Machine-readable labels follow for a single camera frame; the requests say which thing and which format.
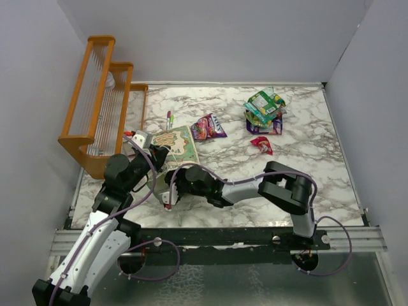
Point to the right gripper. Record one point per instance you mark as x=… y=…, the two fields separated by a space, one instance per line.
x=180 y=173

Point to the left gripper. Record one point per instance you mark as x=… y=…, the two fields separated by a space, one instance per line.
x=159 y=153

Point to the green paper bag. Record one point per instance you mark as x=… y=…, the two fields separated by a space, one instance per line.
x=182 y=150

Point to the purple berries candy packet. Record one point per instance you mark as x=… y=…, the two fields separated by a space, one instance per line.
x=207 y=127

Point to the small red candy packet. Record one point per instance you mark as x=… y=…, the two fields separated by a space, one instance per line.
x=263 y=144

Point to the teal snack packet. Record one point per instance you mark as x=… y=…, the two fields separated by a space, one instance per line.
x=265 y=117

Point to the purple snack packet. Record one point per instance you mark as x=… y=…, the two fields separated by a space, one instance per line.
x=275 y=128

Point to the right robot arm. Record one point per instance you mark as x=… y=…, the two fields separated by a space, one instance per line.
x=290 y=190

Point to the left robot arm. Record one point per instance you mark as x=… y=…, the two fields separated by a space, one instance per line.
x=106 y=234

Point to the green pink pen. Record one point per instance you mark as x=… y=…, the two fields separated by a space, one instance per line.
x=169 y=123

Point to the orange wooden rack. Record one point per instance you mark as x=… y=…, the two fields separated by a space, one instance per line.
x=96 y=116

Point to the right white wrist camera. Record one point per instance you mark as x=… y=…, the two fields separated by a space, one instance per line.
x=169 y=198

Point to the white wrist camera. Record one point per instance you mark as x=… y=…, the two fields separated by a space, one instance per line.
x=169 y=198
x=138 y=138

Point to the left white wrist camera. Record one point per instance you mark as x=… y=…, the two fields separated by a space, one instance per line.
x=138 y=138

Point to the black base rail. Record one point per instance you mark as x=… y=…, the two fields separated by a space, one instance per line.
x=217 y=246

